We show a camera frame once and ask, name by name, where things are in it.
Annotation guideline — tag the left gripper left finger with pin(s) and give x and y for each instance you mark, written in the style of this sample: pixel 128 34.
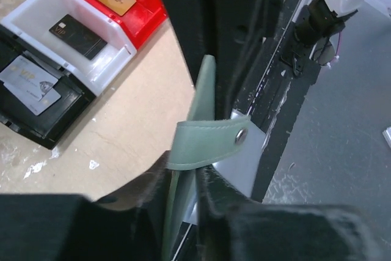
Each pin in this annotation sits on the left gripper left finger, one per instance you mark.
pixel 126 224

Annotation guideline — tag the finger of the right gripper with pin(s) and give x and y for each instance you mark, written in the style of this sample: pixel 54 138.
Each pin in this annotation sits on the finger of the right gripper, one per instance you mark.
pixel 231 31

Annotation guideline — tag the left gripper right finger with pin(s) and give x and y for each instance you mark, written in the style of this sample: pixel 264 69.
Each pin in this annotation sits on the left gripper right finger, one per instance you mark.
pixel 232 226

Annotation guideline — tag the green card holder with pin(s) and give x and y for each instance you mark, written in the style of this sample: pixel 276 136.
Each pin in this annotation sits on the green card holder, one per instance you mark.
pixel 199 141

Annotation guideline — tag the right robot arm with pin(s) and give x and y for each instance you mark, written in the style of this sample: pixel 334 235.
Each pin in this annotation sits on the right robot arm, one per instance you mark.
pixel 326 18

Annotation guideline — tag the black credit card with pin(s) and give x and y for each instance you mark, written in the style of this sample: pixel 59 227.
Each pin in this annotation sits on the black credit card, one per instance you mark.
pixel 78 36

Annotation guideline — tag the silver credit card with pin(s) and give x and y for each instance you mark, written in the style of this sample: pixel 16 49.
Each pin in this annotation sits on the silver credit card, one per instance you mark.
pixel 31 84

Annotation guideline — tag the black plastic bin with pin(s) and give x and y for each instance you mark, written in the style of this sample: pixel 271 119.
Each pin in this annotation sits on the black plastic bin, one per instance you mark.
pixel 48 128

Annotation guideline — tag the white plastic bin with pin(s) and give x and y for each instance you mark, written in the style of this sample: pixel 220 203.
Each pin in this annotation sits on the white plastic bin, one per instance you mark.
pixel 32 20

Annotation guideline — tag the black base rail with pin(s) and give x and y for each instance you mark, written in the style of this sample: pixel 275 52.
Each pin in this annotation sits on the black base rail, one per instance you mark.
pixel 273 97

